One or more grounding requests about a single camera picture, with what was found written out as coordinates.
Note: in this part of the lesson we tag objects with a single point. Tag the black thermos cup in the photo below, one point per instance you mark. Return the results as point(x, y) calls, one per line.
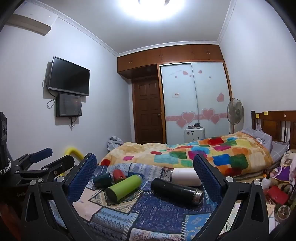
point(173, 190)

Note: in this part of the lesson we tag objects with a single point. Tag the yellow foam tube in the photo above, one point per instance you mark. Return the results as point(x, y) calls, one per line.
point(72, 151)

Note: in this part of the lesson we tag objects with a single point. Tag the brown wooden door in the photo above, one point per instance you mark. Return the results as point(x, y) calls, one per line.
point(148, 111)

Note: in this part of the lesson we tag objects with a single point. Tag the wall-mounted black television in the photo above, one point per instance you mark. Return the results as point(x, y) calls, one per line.
point(69, 76)

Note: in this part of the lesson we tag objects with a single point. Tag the small white cabinet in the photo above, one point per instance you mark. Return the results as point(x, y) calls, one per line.
point(194, 135)

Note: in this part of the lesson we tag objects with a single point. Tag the colourful patchwork blanket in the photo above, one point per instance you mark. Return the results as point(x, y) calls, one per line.
point(161, 153)

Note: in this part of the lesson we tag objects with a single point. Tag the round ceiling light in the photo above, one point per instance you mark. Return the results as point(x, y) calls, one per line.
point(151, 8)

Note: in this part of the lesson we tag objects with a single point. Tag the white spray bottle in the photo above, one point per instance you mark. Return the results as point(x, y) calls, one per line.
point(266, 185)

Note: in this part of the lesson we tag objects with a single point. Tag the red cup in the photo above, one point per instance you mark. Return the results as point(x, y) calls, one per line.
point(119, 176)

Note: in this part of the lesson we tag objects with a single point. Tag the white air conditioner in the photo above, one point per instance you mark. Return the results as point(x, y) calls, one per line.
point(30, 23)

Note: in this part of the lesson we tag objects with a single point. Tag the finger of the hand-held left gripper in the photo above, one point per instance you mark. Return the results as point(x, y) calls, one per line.
point(60, 165)
point(41, 154)

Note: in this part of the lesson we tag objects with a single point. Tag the grey printed pillow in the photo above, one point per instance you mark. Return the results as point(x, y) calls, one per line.
point(257, 139)

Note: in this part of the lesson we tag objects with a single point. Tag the wooden wardrobe with glass doors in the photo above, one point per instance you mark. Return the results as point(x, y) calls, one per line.
point(185, 92)

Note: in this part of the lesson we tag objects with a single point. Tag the grey checked pillow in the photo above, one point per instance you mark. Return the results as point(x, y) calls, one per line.
point(278, 149)

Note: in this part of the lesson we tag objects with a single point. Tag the small black wall monitor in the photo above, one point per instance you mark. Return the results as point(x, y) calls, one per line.
point(69, 104)

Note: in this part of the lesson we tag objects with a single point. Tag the blue patterned blanket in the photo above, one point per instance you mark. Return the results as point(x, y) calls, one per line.
point(148, 215)

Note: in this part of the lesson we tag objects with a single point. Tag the red box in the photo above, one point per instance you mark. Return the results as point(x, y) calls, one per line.
point(277, 195)

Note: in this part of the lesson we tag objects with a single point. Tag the white cup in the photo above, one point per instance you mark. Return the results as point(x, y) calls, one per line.
point(185, 177)

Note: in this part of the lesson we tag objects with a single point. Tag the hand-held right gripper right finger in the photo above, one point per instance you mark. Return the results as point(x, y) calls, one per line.
point(208, 179)

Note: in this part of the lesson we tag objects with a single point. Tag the wooden bed headboard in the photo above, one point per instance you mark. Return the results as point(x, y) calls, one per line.
point(272, 125)

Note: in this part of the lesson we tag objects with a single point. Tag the dark green cup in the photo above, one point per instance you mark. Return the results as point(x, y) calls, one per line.
point(101, 181)

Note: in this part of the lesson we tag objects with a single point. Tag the standing fan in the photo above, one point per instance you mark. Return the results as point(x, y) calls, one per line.
point(234, 109)

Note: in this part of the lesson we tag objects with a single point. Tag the purple plush toy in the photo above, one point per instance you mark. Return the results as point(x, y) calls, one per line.
point(285, 171)

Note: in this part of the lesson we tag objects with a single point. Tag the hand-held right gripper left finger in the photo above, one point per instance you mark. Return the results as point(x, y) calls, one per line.
point(82, 177)

